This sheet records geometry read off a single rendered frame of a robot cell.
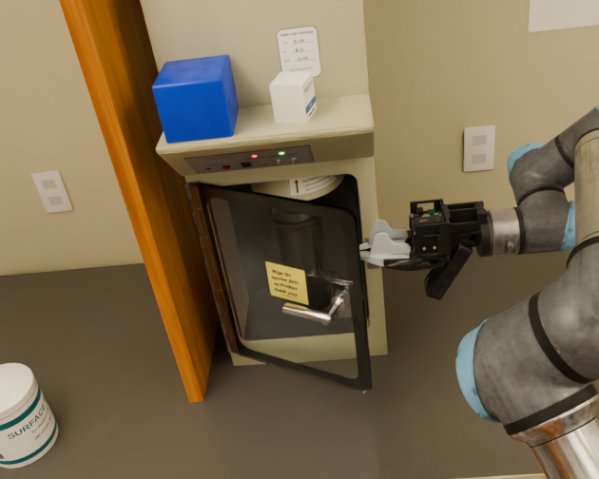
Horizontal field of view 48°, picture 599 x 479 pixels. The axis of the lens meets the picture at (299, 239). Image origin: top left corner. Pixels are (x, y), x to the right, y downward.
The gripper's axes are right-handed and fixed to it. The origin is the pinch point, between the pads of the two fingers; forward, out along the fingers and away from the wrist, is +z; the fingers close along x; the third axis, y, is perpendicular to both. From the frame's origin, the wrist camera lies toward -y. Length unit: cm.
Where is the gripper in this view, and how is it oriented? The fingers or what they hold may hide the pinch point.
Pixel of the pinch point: (359, 256)
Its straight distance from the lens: 108.9
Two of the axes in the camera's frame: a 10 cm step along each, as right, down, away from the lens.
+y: -1.3, -8.1, -5.7
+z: -9.9, 0.9, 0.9
